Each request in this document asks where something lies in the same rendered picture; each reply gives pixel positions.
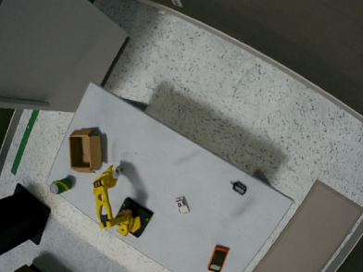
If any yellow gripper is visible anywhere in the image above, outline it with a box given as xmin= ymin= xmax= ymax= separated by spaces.
xmin=95 ymin=166 xmax=118 ymax=188

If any green drink can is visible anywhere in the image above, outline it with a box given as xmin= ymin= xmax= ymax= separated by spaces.
xmin=49 ymin=178 xmax=72 ymax=194

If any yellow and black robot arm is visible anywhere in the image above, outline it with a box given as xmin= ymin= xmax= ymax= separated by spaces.
xmin=93 ymin=176 xmax=141 ymax=235

